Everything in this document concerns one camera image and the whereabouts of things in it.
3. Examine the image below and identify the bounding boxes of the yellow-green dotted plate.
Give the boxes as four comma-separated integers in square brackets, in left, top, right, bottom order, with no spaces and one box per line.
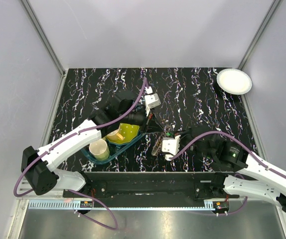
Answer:
[107,123,140,145]

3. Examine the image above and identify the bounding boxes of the white paper plate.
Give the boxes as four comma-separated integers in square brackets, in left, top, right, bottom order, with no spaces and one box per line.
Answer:
[217,68,252,95]

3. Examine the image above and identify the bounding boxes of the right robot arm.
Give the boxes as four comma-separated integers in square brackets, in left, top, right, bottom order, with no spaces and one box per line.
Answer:
[171,130,286,213]

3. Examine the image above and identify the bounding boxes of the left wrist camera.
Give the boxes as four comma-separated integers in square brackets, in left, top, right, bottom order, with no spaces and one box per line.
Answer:
[144,87,161,117]

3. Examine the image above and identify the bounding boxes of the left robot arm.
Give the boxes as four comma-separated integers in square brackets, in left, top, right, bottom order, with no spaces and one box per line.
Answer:
[21,93,162,197]

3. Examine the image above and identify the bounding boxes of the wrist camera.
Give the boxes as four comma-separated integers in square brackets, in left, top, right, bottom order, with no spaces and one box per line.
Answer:
[144,87,161,117]
[161,135,180,161]

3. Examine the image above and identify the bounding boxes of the yellow mug with handle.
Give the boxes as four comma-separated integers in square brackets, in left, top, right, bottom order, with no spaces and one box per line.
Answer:
[106,129,124,141]

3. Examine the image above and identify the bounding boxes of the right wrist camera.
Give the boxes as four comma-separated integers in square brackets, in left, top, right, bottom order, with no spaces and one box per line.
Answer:
[161,135,180,161]

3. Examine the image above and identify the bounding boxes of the pale yellow cup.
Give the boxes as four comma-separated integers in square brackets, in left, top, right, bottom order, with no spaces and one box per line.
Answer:
[89,139,110,161]

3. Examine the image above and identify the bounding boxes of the teal plastic tray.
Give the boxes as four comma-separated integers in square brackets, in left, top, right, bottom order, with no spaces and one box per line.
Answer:
[80,104,150,165]

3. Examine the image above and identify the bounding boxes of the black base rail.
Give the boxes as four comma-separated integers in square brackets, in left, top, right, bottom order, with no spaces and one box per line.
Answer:
[62,171,236,209]

